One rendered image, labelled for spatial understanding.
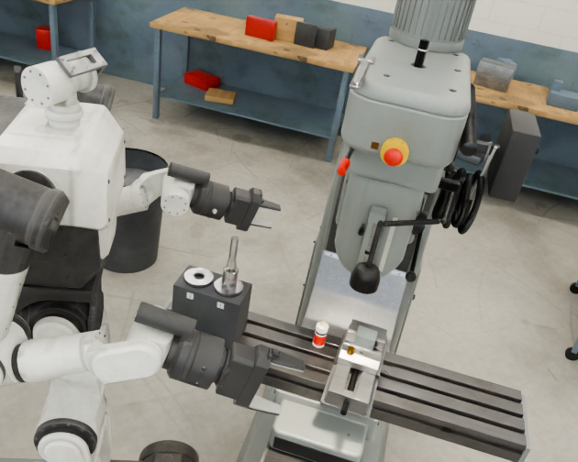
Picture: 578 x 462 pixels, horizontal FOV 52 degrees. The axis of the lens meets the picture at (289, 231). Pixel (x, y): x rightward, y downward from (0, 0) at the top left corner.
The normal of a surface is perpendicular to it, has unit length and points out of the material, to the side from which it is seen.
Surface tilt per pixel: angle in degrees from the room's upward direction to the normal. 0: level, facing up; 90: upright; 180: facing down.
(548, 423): 0
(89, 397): 90
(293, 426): 0
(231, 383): 84
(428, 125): 90
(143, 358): 84
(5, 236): 82
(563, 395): 0
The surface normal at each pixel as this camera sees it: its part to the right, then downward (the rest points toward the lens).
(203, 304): -0.28, 0.48
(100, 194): 0.76, 0.37
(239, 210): 0.12, 0.64
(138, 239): 0.49, 0.58
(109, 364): 0.01, 0.44
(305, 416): 0.15, -0.84
